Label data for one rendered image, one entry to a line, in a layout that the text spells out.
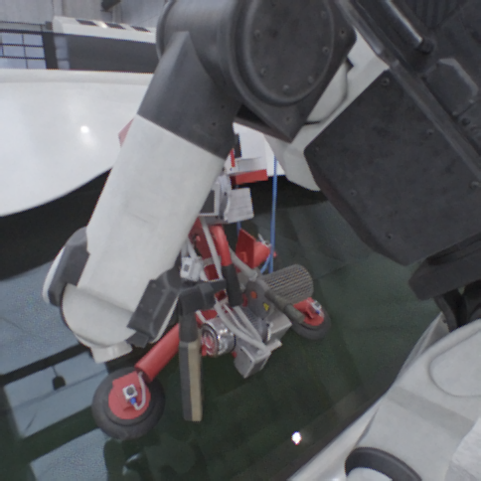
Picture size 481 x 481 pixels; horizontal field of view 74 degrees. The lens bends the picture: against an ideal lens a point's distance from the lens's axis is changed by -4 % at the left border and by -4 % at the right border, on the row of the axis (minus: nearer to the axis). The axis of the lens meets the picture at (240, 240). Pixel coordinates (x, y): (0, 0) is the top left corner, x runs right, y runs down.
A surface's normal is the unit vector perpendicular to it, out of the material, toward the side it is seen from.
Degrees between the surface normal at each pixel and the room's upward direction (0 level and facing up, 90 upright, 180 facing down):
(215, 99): 97
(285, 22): 97
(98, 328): 93
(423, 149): 99
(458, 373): 90
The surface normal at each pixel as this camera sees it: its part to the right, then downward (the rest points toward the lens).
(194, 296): 0.57, 0.04
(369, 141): -0.58, 0.44
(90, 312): 0.04, 0.44
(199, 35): -0.85, 0.15
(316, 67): 0.51, 0.45
